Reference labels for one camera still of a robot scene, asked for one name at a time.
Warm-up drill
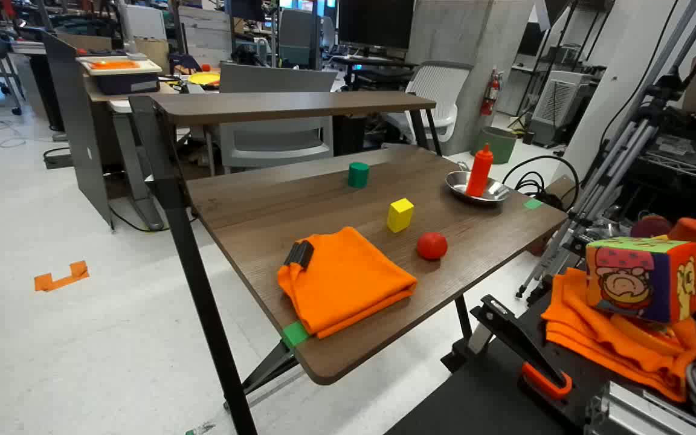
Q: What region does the yellow block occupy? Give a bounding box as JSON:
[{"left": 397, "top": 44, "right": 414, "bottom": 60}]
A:
[{"left": 387, "top": 197, "right": 416, "bottom": 232}]

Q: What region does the green block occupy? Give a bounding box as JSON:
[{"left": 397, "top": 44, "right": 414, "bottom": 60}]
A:
[{"left": 349, "top": 162, "right": 369, "bottom": 187}]

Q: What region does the folded orange cloth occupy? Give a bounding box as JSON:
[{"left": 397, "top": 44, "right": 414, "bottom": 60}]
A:
[{"left": 275, "top": 226, "right": 419, "bottom": 338}]

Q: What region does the red ball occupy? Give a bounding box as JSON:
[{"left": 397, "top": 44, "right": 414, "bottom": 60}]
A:
[{"left": 416, "top": 232, "right": 449, "bottom": 261}]

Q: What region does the silver metal plate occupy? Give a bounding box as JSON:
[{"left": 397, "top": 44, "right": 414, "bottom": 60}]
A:
[{"left": 445, "top": 168, "right": 514, "bottom": 208}]

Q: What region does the green tape corner marker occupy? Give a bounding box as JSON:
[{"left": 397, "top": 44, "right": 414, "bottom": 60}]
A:
[{"left": 280, "top": 321, "right": 310, "bottom": 348}]

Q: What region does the grey office chair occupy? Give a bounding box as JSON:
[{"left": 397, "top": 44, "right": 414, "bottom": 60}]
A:
[{"left": 214, "top": 62, "right": 337, "bottom": 170}]

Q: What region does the red ketchup bottle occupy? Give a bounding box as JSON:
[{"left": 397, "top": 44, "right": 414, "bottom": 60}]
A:
[{"left": 466, "top": 146, "right": 494, "bottom": 195}]

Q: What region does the red fire extinguisher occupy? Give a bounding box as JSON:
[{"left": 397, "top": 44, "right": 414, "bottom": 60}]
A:
[{"left": 478, "top": 70, "right": 503, "bottom": 117}]

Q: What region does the dark computer monitor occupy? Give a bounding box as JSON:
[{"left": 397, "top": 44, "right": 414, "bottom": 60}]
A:
[{"left": 338, "top": 0, "right": 414, "bottom": 48}]

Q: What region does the metal tripod stand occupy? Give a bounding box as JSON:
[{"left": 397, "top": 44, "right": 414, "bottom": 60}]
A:
[{"left": 514, "top": 0, "right": 696, "bottom": 300}]

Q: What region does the black orange clamp tool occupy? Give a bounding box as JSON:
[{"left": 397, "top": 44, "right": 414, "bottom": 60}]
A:
[{"left": 472, "top": 294, "right": 572, "bottom": 400}]

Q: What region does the grey side desk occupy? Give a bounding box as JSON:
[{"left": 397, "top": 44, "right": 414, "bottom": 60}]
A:
[{"left": 43, "top": 34, "right": 165, "bottom": 228}]

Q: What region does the orange floor tape marker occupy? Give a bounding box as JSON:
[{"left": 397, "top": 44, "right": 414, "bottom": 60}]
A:
[{"left": 33, "top": 261, "right": 89, "bottom": 291}]

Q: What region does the colourful plush cube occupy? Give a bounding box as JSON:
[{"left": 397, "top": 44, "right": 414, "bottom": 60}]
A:
[{"left": 584, "top": 236, "right": 696, "bottom": 323}]

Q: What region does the orange cloth pile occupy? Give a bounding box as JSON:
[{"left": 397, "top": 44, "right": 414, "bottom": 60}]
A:
[{"left": 541, "top": 268, "right": 696, "bottom": 404}]

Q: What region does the black power cable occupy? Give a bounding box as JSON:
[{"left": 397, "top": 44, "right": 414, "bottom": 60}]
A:
[{"left": 500, "top": 151, "right": 582, "bottom": 212}]

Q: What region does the black desk leg frame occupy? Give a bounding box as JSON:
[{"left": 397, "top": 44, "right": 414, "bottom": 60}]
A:
[{"left": 131, "top": 96, "right": 256, "bottom": 435}]

